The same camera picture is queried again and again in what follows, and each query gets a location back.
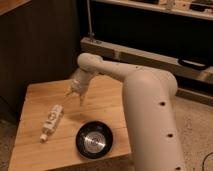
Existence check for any wooden shelf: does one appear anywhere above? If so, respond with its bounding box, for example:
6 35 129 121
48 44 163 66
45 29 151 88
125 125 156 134
94 0 213 21

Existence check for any grey metal beam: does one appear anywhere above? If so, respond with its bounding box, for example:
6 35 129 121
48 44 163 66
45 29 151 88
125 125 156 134
80 37 213 85

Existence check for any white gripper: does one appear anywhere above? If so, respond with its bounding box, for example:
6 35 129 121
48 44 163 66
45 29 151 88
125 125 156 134
66 68 97 106

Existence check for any black ceramic bowl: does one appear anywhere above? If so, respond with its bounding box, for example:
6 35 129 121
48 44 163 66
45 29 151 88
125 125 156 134
75 121 113 159

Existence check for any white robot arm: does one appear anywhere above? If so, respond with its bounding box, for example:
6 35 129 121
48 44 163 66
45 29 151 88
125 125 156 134
70 53 187 171

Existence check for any black cable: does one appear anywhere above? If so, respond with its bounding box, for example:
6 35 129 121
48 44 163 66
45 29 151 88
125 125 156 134
199 151 213 171

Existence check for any black handle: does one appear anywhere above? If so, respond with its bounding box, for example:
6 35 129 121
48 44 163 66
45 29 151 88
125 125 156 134
178 59 210 70

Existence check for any metal pole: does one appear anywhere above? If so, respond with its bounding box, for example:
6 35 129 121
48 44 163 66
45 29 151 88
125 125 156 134
86 0 94 42

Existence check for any white plastic bottle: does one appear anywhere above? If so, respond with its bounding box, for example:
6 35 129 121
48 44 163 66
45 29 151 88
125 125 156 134
40 105 63 143

